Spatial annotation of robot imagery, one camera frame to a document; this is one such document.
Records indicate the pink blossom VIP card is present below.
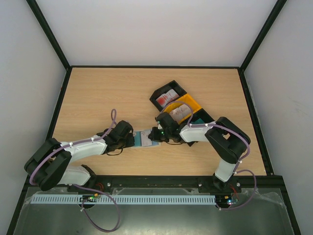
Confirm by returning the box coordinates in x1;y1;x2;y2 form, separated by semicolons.
141;130;153;147

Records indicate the teal VIP credit card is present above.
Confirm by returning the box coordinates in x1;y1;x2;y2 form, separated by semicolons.
133;131;142;147

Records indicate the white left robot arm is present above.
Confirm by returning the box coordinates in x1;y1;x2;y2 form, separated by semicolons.
24;120;134;191

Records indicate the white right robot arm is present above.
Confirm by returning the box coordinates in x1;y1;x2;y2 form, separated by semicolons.
148;113;251;192

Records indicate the pink patterned white card stack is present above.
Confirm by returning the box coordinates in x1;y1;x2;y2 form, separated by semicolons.
169;104;191;122

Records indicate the teal card stack in bin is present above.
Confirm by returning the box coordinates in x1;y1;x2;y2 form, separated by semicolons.
191;118;204;124

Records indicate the red patterned white card stack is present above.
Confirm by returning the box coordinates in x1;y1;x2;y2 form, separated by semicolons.
156;89;179;108

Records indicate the black bin with teal cards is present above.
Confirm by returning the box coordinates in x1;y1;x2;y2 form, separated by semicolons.
185;109;216;147

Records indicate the yellow middle bin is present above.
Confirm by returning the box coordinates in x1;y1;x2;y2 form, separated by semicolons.
161;94;201;124

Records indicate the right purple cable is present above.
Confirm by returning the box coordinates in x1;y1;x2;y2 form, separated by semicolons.
161;100;257;211

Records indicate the white slotted cable duct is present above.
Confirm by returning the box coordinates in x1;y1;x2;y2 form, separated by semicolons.
30;194;216;205

